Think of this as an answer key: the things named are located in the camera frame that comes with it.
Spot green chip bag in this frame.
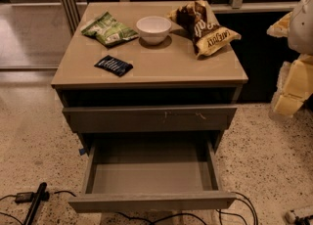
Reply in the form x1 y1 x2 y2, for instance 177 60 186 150
80 12 139 48

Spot blue tape piece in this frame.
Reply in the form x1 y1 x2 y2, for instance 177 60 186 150
79 149 86 156

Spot grey drawer cabinet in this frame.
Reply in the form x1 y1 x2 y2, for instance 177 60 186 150
50 1 249 152

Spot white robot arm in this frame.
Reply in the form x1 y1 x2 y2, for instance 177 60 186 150
267 0 313 117

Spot dark blue snack packet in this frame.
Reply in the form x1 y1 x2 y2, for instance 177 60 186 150
94 55 133 77

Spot grey top drawer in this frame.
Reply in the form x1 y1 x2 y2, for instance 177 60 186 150
63 105 237 133

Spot black rod on floor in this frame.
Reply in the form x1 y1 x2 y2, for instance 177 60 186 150
22 182 50 225

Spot black floor cable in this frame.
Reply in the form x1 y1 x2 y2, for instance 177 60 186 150
115 191 260 225

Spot grey drawer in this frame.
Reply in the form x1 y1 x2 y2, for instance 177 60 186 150
69 137 236 213
63 105 237 133

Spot black power adapter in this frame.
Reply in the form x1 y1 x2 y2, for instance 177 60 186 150
15 192 34 203

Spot white bowl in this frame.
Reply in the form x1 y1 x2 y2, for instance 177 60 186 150
136 16 171 45

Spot brown yellow chip bag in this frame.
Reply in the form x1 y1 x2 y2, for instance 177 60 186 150
167 0 241 58

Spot white power strip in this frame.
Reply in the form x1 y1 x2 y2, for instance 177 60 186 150
285 206 313 225

